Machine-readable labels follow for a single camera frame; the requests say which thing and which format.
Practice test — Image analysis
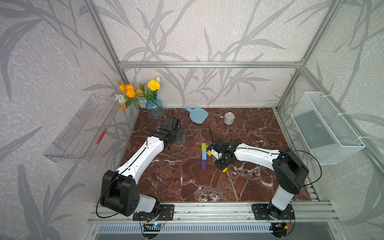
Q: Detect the light blue block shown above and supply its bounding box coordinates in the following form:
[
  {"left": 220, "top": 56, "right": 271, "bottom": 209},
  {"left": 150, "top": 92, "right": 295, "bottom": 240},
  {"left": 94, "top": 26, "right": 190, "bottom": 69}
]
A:
[{"left": 202, "top": 151, "right": 207, "bottom": 161}]

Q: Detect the purple block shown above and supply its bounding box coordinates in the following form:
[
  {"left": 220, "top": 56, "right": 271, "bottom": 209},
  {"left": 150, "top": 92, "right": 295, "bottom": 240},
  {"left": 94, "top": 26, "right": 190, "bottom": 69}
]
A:
[{"left": 201, "top": 160, "right": 207, "bottom": 170}]

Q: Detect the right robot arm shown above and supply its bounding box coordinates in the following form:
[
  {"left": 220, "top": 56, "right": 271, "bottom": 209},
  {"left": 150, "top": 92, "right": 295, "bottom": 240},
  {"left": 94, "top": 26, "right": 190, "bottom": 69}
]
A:
[{"left": 208, "top": 139, "right": 309, "bottom": 216}]

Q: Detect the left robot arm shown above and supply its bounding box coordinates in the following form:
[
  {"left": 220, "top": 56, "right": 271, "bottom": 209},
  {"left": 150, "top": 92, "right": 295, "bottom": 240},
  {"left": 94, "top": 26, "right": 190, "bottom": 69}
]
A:
[{"left": 97, "top": 116, "right": 180, "bottom": 219}]

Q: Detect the blue glass vase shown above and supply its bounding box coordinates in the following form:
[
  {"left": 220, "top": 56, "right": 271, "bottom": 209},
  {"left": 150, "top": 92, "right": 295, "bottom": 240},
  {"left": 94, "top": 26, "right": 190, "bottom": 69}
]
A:
[{"left": 146, "top": 97, "right": 165, "bottom": 120}]

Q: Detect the light blue dustpan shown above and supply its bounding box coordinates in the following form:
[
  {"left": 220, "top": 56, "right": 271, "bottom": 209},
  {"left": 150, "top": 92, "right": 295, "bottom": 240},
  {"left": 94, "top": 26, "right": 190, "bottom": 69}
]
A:
[{"left": 184, "top": 106, "right": 209, "bottom": 125}]

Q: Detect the small metal can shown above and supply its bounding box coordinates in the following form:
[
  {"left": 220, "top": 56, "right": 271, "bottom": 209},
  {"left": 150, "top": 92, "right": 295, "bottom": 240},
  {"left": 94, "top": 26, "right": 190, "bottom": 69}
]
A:
[{"left": 224, "top": 112, "right": 235, "bottom": 125}]

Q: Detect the orange yellow flower bouquet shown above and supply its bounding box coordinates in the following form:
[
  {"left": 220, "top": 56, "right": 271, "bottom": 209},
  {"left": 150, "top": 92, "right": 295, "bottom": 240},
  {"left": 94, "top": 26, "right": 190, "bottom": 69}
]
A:
[{"left": 115, "top": 76, "right": 161, "bottom": 111}]

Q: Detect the red marker pen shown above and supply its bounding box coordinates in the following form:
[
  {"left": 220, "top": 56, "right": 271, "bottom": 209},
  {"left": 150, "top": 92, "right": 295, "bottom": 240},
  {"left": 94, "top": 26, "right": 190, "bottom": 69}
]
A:
[{"left": 96, "top": 129, "right": 107, "bottom": 145}]

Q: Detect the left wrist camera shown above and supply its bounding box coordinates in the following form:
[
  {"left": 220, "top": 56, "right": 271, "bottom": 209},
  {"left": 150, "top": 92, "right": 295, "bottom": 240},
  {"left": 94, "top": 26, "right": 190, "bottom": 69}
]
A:
[{"left": 165, "top": 116, "right": 180, "bottom": 130}]

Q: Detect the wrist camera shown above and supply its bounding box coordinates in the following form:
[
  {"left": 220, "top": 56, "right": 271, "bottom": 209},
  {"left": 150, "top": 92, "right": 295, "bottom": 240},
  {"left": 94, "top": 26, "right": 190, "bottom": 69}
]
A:
[
  {"left": 208, "top": 138, "right": 229, "bottom": 159},
  {"left": 165, "top": 116, "right": 180, "bottom": 130}
]

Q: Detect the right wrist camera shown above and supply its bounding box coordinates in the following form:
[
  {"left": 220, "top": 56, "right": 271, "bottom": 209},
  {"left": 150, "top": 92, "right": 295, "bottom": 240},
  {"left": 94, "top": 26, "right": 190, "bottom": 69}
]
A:
[{"left": 208, "top": 138, "right": 229, "bottom": 159}]

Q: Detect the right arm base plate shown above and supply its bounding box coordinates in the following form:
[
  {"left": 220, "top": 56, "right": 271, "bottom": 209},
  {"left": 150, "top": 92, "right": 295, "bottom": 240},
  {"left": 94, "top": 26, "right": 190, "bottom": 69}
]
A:
[{"left": 252, "top": 203, "right": 296, "bottom": 221}]

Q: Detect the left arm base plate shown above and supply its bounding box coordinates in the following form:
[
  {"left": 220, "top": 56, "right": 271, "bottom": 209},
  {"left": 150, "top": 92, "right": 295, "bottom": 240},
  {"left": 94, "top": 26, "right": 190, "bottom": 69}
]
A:
[{"left": 133, "top": 204, "right": 175, "bottom": 222}]

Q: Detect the aluminium front rail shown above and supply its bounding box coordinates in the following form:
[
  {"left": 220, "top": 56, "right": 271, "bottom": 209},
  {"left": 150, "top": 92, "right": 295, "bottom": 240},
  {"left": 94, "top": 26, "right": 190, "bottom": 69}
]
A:
[{"left": 86, "top": 201, "right": 340, "bottom": 224}]

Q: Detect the clear plastic wall tray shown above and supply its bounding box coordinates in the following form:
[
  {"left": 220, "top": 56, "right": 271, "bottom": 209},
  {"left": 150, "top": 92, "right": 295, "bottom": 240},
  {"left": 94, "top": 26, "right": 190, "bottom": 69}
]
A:
[{"left": 43, "top": 94, "right": 120, "bottom": 164}]

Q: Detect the white wire basket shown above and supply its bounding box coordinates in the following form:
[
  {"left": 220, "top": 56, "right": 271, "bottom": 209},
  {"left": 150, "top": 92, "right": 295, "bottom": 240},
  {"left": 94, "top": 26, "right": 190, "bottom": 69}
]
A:
[{"left": 291, "top": 92, "right": 366, "bottom": 165}]

